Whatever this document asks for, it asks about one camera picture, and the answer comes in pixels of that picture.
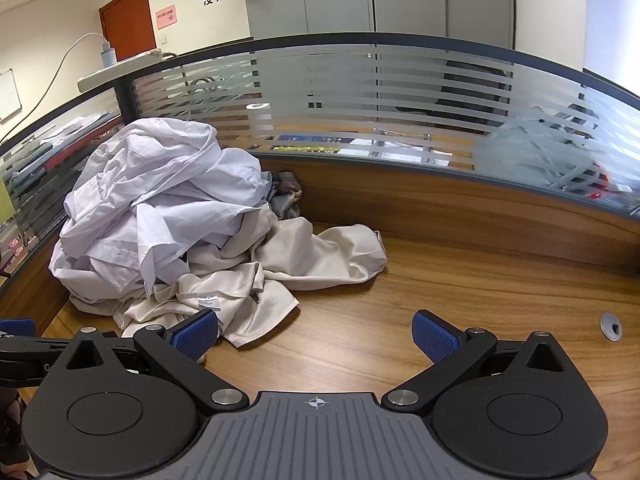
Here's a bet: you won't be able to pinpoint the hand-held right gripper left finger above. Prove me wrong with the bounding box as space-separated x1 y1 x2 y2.
47 309 250 415

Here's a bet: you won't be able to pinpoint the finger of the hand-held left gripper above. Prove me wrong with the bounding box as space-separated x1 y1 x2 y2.
0 318 71 356

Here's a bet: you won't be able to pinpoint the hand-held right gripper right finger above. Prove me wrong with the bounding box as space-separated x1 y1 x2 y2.
381 310 586 413

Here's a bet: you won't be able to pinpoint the yellow-green folder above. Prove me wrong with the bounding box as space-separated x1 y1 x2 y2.
0 179 17 227

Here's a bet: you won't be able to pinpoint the beige garment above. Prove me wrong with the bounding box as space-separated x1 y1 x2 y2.
112 207 389 361

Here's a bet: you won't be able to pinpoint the grey-brown patterned cloth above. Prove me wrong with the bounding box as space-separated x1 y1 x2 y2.
267 171 304 222

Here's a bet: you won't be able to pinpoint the printed paper sheets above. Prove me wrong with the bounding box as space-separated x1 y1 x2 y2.
345 137 451 167

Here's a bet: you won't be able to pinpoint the clear plastic bag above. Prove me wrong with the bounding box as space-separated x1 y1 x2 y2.
472 104 640 203

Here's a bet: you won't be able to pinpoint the blue printed booklet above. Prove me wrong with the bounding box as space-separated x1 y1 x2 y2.
274 133 357 147

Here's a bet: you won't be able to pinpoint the red plastic object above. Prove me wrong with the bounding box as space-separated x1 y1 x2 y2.
589 171 612 200

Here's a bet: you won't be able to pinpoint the black office chair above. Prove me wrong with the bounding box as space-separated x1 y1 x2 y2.
395 59 516 136

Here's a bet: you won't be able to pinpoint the white power strip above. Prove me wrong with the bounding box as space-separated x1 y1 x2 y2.
76 48 177 94

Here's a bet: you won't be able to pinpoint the brown door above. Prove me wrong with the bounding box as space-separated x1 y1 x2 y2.
98 0 157 64

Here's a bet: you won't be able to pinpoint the grey desk cable grommet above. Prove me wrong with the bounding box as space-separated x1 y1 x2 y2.
599 312 624 342

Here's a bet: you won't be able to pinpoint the white charger cable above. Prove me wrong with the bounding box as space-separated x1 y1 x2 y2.
0 32 108 145

